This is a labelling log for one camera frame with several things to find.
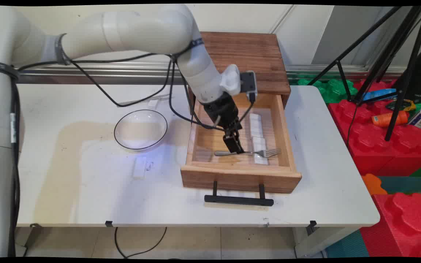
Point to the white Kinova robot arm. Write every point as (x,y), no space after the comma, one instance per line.
(141,33)

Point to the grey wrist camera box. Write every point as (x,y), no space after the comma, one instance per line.
(248,83)

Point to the orange plastic bottle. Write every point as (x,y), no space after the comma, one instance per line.
(387,119)

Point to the black camera tripod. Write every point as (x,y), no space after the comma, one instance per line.
(391,124)

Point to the yellow and black object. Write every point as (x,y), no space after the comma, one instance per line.
(408,105)

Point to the silver metal table knife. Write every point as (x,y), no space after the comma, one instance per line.
(160,97)

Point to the large red foam block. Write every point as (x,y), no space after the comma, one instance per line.
(371,146)

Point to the blue flat object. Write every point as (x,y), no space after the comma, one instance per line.
(378,94)

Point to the white table leg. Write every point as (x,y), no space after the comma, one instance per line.
(313,243)

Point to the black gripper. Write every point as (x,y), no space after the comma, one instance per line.
(223,111)

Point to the white bowl with black rim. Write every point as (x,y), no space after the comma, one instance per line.
(141,129)

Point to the silver metal fork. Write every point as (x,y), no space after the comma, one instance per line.
(258,152)

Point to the dark wooden drawer cabinet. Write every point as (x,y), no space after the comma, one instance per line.
(243,54)

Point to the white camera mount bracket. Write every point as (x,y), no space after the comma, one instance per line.
(231,80)

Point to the white ceramic cutlery rest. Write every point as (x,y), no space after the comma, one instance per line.
(153,103)
(256,126)
(258,143)
(139,168)

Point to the teal foam mat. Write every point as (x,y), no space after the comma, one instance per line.
(404,184)

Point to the metal wall rail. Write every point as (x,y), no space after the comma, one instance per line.
(305,69)

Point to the red foam block with studs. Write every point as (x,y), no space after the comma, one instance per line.
(404,219)

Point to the orange foam piece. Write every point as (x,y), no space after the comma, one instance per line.
(373,184)

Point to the black table edge clamp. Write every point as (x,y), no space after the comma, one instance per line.
(311,226)
(109,223)

